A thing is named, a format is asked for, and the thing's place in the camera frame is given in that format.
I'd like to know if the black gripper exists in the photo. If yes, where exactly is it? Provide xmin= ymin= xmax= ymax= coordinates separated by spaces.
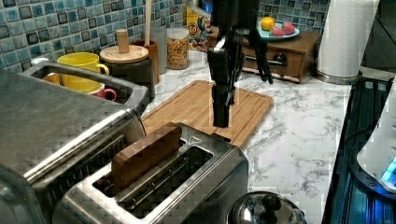
xmin=207 ymin=29 xmax=245 ymax=128

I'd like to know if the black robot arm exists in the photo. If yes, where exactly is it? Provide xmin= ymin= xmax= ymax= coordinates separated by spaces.
xmin=207 ymin=0 xmax=261 ymax=128

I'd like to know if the bamboo cutting board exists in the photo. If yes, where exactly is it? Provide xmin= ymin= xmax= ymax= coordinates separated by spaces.
xmin=142 ymin=80 xmax=274 ymax=147

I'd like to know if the glass jar of cereal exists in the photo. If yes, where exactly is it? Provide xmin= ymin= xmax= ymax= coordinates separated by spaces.
xmin=167 ymin=28 xmax=189 ymax=70

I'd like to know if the light blue plate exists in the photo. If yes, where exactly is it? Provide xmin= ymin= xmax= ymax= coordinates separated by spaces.
xmin=257 ymin=22 xmax=300 ymax=41

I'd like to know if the brown toast slice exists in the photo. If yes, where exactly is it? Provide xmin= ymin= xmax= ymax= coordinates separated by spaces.
xmin=111 ymin=122 xmax=182 ymax=194

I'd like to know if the colourful cereal box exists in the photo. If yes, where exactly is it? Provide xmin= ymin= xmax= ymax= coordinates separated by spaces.
xmin=186 ymin=7 xmax=213 ymax=51

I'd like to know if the small wooden drawer box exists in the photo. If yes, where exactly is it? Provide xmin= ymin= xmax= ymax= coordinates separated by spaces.
xmin=207 ymin=26 xmax=322 ymax=84

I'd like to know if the brown utensil holder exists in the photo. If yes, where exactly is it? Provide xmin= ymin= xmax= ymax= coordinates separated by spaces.
xmin=133 ymin=40 xmax=160 ymax=84

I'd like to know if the orange fruit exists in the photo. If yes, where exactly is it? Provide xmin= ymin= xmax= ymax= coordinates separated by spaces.
xmin=260 ymin=17 xmax=276 ymax=31

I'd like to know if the grey tumbler cup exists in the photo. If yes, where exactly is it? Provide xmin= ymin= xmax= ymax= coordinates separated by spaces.
xmin=150 ymin=27 xmax=167 ymax=75

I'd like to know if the pink dragon fruit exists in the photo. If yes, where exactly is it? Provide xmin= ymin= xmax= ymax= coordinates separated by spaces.
xmin=269 ymin=22 xmax=295 ymax=36

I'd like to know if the black canister with wooden lid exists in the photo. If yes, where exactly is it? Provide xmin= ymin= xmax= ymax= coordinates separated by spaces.
xmin=100 ymin=29 xmax=155 ymax=102

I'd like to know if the pink mug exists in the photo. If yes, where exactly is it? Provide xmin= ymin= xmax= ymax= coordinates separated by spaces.
xmin=89 ymin=84 xmax=118 ymax=101

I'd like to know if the yellow mug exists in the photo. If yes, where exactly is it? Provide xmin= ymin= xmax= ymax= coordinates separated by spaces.
xmin=57 ymin=52 xmax=110 ymax=92

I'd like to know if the paper towel roll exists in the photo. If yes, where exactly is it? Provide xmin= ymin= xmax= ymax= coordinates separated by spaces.
xmin=313 ymin=0 xmax=380 ymax=85

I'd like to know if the black stovetop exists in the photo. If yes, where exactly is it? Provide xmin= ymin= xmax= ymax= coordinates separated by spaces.
xmin=321 ymin=77 xmax=396 ymax=224

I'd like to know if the white appliance with blue light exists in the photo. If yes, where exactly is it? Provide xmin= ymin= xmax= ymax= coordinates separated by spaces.
xmin=357 ymin=81 xmax=396 ymax=193

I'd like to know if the wooden utensil handle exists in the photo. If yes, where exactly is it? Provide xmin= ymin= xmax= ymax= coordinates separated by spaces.
xmin=144 ymin=0 xmax=152 ymax=46

